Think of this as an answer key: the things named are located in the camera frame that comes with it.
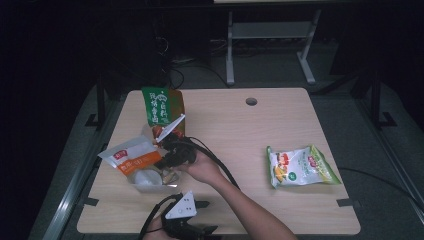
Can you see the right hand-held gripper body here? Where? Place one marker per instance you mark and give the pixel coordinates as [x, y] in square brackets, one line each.
[178, 153]

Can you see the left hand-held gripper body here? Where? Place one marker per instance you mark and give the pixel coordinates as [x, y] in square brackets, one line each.
[181, 210]

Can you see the clear plastic container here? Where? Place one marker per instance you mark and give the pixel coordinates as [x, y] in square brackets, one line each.
[150, 188]

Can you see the orange and white powder packet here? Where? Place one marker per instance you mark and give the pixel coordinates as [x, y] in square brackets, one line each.
[133, 156]

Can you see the green seasoning packet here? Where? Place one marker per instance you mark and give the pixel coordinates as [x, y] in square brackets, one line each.
[156, 106]

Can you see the white and green snack packet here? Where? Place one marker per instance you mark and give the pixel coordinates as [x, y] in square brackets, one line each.
[300, 166]

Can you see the person's right hand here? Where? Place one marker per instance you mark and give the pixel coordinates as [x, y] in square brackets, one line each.
[203, 168]

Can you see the person's left hand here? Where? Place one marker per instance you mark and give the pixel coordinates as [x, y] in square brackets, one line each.
[155, 230]

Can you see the black metal stand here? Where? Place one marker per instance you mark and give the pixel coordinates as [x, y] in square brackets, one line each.
[376, 100]
[101, 100]

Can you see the white metal stand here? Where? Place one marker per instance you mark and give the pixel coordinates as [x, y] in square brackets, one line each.
[266, 30]

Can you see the black table bracket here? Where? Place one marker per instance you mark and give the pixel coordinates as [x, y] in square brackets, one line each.
[348, 202]
[90, 201]

